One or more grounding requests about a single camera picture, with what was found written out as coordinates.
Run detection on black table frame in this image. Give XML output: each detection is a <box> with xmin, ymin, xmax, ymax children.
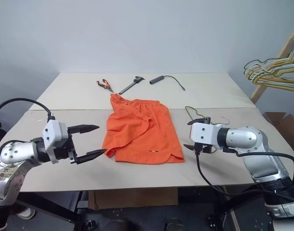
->
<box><xmin>16</xmin><ymin>187</ymin><xmax>265</xmax><ymax>231</ymax></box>

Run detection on orange handled pliers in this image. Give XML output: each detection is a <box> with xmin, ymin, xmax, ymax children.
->
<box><xmin>96</xmin><ymin>78</ymin><xmax>114</xmax><ymax>93</ymax></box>

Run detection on olive wire hanger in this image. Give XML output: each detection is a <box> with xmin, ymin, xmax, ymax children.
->
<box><xmin>185</xmin><ymin>105</ymin><xmax>230</xmax><ymax>154</ymax></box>

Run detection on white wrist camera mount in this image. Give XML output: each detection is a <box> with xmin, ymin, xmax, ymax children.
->
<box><xmin>190</xmin><ymin>122</ymin><xmax>222</xmax><ymax>146</ymax></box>
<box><xmin>42</xmin><ymin>119</ymin><xmax>68</xmax><ymax>164</ymax></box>

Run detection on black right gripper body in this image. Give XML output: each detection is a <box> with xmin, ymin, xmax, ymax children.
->
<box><xmin>193</xmin><ymin>117</ymin><xmax>212</xmax><ymax>154</ymax></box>

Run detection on orange shorts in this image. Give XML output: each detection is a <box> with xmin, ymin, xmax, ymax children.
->
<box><xmin>102</xmin><ymin>93</ymin><xmax>185</xmax><ymax>165</ymax></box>

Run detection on flat brown cardboard box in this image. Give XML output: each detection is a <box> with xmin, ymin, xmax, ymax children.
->
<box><xmin>88</xmin><ymin>187</ymin><xmax>179</xmax><ymax>210</ymax></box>

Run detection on black USB hub with cable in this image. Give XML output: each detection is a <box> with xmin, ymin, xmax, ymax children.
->
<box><xmin>149</xmin><ymin>75</ymin><xmax>186</xmax><ymax>91</ymax></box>

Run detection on wooden clothes rack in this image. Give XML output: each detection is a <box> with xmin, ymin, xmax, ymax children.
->
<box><xmin>249</xmin><ymin>30</ymin><xmax>294</xmax><ymax>104</ymax></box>

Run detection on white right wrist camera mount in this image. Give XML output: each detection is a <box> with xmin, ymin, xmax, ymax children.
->
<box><xmin>190</xmin><ymin>122</ymin><xmax>222</xmax><ymax>146</ymax></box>

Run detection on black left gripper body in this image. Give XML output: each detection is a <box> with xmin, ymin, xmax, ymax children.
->
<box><xmin>54</xmin><ymin>127</ymin><xmax>78</xmax><ymax>166</ymax></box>

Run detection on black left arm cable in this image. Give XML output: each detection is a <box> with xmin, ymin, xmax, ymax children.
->
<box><xmin>0</xmin><ymin>97</ymin><xmax>56</xmax><ymax>205</ymax></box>

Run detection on black caliper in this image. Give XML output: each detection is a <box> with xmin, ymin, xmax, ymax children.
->
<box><xmin>118</xmin><ymin>76</ymin><xmax>146</xmax><ymax>95</ymax></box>

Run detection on open brown cardboard box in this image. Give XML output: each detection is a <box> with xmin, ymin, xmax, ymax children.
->
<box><xmin>262</xmin><ymin>112</ymin><xmax>294</xmax><ymax>181</ymax></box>

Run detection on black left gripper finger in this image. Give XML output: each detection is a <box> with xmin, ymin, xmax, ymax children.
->
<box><xmin>67</xmin><ymin>124</ymin><xmax>100</xmax><ymax>135</ymax></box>
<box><xmin>74</xmin><ymin>148</ymin><xmax>107</xmax><ymax>165</ymax></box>

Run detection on rack of wire hangers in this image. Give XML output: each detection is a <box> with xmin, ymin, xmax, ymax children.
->
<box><xmin>251</xmin><ymin>36</ymin><xmax>294</xmax><ymax>94</ymax></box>

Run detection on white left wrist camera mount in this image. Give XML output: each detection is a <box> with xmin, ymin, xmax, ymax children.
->
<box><xmin>42</xmin><ymin>119</ymin><xmax>68</xmax><ymax>164</ymax></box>

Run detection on white shoe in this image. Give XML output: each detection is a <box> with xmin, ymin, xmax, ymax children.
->
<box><xmin>16</xmin><ymin>207</ymin><xmax>36</xmax><ymax>219</ymax></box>

